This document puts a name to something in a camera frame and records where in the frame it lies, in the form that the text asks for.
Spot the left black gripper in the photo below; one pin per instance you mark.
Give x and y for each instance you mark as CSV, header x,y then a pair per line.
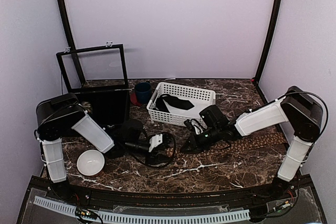
x,y
159,158

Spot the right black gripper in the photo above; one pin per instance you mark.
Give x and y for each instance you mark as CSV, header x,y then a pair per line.
x,y
192,140

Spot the brown floral patterned tie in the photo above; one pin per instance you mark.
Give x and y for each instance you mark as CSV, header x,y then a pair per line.
x,y
247,143

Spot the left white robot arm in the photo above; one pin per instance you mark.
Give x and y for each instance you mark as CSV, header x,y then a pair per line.
x,y
64,116

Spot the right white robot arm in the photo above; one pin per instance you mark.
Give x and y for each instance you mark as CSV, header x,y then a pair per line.
x,y
302,116

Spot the white perforated plastic basket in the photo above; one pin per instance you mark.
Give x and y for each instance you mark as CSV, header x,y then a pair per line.
x,y
201,98

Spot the red round coaster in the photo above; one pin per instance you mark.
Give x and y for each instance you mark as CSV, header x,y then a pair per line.
x,y
134,100

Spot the black tie in basket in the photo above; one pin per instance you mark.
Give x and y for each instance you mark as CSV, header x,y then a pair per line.
x,y
172,101

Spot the white bowl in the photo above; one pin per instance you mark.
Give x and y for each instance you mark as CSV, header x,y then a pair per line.
x,y
90,163

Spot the dark blue mug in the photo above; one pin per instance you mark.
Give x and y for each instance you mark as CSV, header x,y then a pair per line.
x,y
143,92

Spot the rolled tie in box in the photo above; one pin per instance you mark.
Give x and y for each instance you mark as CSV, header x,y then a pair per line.
x,y
86,105

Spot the black glass-lid display box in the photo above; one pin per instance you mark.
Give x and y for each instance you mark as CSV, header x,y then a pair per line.
x,y
106,86

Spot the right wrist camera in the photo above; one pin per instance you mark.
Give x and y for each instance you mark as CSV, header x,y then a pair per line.
x,y
194,126

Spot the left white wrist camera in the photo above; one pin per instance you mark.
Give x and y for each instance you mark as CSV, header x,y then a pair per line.
x,y
155,141

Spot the black curved front rail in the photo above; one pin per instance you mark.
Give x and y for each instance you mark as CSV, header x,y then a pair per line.
x,y
199,186

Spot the white slotted cable duct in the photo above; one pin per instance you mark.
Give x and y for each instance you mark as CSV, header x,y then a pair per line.
x,y
139,215

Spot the right black frame post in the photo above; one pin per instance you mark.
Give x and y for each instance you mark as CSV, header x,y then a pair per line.
x,y
268,40

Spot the black frame post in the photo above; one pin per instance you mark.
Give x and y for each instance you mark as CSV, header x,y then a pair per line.
x,y
70,39
268,40

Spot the left black frame post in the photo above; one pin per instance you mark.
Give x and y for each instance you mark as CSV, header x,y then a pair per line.
x,y
70,39

